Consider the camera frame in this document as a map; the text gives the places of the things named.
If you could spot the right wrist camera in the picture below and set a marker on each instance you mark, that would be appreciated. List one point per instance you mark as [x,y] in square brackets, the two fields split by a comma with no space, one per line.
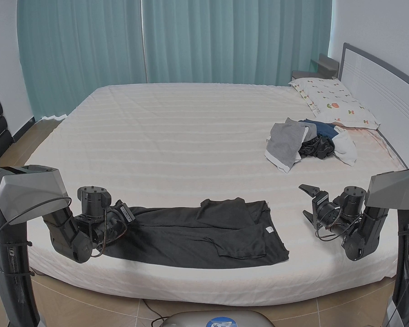
[321,198]

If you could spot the black glossy garment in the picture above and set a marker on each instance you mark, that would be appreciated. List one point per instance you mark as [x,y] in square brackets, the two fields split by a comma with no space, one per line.
[318,147]

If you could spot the white garment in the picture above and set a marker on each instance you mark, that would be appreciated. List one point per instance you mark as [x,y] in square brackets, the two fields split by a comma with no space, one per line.
[346,148]

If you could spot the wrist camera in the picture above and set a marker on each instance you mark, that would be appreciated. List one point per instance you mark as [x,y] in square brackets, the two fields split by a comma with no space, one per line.
[321,198]
[126,213]

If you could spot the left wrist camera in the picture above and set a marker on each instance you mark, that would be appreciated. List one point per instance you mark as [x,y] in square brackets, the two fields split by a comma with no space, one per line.
[126,213]

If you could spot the dark blue garment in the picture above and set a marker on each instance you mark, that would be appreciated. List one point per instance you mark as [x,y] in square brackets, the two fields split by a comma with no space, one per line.
[327,129]

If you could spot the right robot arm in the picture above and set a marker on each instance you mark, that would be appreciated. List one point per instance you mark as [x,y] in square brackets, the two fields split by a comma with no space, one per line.
[371,230]

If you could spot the grey bedside table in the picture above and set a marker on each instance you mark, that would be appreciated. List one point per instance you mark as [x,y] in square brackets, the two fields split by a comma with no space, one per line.
[322,66]

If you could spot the white printed pillow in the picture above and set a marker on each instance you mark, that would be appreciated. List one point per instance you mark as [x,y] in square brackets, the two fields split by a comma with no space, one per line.
[334,100]

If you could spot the bed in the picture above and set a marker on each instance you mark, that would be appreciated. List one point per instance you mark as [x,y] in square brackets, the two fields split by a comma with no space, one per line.
[173,131]

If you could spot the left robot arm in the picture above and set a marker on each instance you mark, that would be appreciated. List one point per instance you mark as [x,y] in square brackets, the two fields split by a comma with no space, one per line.
[64,230]

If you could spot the grey white-trimmed garment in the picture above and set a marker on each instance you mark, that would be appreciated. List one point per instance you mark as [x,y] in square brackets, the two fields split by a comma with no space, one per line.
[284,145]

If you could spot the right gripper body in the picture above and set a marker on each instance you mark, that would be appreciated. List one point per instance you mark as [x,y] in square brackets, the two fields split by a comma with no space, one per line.
[327,216]

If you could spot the blue-green curtain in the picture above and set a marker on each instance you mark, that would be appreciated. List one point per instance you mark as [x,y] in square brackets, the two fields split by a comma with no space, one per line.
[235,29]
[81,46]

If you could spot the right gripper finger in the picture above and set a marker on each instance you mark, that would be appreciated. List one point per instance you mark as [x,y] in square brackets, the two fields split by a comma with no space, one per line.
[309,216]
[313,191]

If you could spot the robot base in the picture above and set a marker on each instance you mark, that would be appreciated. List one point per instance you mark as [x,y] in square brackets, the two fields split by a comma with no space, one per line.
[218,318]

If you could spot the black T-shirt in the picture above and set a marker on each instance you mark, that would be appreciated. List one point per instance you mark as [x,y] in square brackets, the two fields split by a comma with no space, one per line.
[191,240]

